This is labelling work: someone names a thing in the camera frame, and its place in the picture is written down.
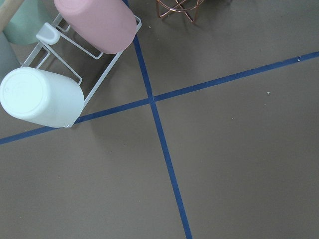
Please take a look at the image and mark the white wire cup rack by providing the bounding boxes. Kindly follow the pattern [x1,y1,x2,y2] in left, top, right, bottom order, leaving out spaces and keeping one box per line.
[20,12,142,128]

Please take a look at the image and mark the copper wire bottle rack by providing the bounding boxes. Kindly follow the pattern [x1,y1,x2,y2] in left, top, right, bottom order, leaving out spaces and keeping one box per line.
[155,0,204,24]

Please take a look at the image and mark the white plastic cup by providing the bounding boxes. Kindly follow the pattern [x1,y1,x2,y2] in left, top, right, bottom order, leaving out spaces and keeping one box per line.
[0,67,84,128]

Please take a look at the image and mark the mint green plastic cup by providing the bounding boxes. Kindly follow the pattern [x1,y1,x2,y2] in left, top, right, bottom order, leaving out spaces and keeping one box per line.
[3,0,51,45]

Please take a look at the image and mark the pink plastic cup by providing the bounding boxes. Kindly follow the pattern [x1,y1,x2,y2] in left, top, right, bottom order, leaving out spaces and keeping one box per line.
[54,0,137,54]

